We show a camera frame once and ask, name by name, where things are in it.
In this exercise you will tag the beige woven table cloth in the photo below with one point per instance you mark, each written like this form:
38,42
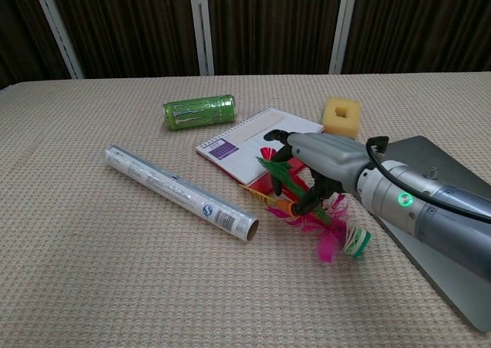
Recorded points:
115,267

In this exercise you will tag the white spiral notepad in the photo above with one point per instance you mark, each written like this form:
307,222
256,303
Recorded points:
245,148

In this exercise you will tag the silver foil roll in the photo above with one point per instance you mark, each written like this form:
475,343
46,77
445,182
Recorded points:
180,193

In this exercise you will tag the colourful feather shuttlecock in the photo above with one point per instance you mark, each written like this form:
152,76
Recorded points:
330,233

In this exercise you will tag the grey laptop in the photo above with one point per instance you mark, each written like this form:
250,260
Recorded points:
433,152

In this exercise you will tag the yellow sponge with hole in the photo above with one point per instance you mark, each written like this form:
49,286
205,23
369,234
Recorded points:
341,120

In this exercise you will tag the white wall rail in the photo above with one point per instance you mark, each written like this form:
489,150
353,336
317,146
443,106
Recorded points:
202,26
343,26
57,26

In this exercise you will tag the green energy drink can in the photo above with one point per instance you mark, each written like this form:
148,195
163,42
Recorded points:
197,111

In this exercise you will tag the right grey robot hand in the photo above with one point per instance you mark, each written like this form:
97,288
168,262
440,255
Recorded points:
330,156

